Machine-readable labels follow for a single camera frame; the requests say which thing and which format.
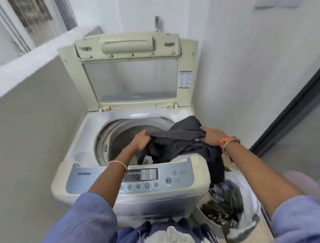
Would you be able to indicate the black framed glass door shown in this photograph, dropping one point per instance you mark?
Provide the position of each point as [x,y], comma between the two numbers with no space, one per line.
[282,120]

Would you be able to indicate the dark grey garment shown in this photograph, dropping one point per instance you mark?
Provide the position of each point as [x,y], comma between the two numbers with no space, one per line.
[180,145]

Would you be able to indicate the white instruction sticker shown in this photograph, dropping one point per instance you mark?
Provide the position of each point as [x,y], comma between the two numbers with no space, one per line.
[185,80]

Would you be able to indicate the white fringed scarf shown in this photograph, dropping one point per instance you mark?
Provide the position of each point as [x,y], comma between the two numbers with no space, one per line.
[172,236]

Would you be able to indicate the lavender blue tunic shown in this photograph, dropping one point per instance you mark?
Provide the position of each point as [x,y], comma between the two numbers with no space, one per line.
[82,220]

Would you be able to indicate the window with metal grille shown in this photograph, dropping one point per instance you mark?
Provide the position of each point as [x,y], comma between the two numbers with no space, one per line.
[37,20]

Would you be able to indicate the person's left forearm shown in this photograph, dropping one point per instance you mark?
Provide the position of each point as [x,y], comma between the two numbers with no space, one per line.
[112,180]

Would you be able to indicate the black white patterned garment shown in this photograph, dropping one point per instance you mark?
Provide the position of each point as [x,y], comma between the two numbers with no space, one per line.
[217,217]

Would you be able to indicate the washing machine lid with window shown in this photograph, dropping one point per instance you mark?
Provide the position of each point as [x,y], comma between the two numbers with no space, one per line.
[72,75]

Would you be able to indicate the person's right hand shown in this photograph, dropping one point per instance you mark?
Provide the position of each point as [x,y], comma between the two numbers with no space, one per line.
[213,136]

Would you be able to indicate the person's right forearm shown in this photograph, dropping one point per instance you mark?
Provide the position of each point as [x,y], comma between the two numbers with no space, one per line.
[260,175]

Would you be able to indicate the metal wall tap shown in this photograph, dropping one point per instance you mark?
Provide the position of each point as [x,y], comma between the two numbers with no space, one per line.
[157,23]

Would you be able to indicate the white round laundry basket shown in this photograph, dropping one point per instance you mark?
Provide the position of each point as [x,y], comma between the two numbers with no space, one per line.
[251,207]

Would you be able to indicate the cream and blue washing machine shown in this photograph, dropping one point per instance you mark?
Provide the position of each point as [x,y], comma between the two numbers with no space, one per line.
[160,200]

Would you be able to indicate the thin beaded bangle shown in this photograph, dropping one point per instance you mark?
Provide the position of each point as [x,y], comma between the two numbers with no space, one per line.
[232,140]
[120,162]

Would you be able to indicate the person's left hand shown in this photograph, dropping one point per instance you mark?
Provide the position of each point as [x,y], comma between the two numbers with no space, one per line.
[140,141]

